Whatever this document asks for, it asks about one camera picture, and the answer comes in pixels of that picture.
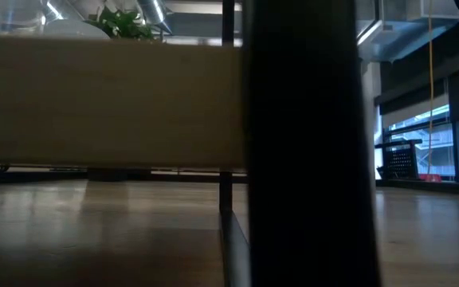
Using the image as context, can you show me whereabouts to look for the black aluminium table frame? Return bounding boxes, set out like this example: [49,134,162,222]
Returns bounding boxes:
[0,163,459,196]

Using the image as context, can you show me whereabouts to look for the white dome shaped object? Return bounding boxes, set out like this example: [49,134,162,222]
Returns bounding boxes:
[44,18,111,40]

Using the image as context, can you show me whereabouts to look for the black shelf divider frame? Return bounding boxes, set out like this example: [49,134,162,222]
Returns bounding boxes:
[218,0,253,287]

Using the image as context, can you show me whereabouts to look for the white ceiling duct box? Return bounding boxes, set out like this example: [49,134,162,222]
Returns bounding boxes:
[356,0,459,63]

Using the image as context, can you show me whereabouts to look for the wooden shelf board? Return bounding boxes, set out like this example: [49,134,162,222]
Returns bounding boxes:
[0,35,249,168]

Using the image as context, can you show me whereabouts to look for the silver ventilation duct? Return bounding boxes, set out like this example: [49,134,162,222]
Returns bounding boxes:
[135,0,174,36]

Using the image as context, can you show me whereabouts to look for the black crate by window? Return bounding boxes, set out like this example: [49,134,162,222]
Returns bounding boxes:
[375,139,424,181]

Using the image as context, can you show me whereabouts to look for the green artificial plant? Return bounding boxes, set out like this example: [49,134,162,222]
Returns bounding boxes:
[85,6,155,41]

